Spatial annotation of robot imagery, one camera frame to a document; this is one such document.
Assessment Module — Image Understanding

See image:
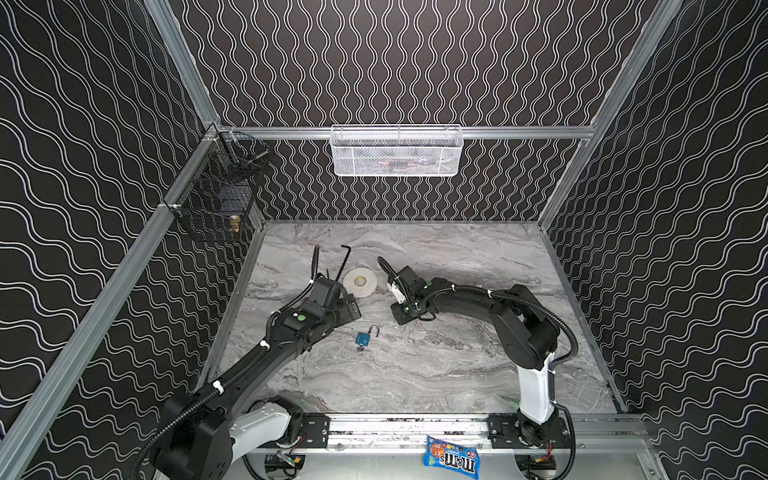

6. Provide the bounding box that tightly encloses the brass item in black basket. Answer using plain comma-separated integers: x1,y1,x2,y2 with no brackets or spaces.
229,215,241,235

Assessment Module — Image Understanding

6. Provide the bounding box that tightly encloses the blue padlock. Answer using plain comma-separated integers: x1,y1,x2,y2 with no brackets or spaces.
355,325,380,352

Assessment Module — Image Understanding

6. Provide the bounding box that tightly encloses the white mesh basket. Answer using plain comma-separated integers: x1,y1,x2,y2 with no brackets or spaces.
329,124,464,177

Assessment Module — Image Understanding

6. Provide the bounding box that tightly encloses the M&M's candy bag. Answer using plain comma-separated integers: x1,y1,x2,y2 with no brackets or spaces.
423,436,481,480

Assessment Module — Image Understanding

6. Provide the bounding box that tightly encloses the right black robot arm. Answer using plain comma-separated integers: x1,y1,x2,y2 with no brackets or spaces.
377,256,579,448

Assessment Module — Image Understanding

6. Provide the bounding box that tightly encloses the black hex key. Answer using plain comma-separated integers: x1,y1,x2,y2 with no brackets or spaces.
334,244,352,282

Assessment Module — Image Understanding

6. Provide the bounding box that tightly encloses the white tape roll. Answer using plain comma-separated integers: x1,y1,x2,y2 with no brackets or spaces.
342,267,378,298

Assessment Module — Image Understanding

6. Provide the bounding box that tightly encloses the black wire basket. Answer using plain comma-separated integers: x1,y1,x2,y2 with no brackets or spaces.
172,133,272,245

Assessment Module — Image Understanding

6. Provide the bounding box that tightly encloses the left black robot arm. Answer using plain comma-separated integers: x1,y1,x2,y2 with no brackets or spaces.
127,246,361,479

